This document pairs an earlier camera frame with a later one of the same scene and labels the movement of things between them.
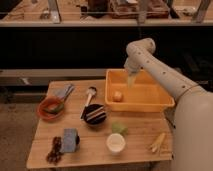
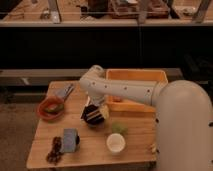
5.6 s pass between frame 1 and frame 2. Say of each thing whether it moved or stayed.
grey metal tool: stayed
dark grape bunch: stayed
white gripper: moved
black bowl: stayed
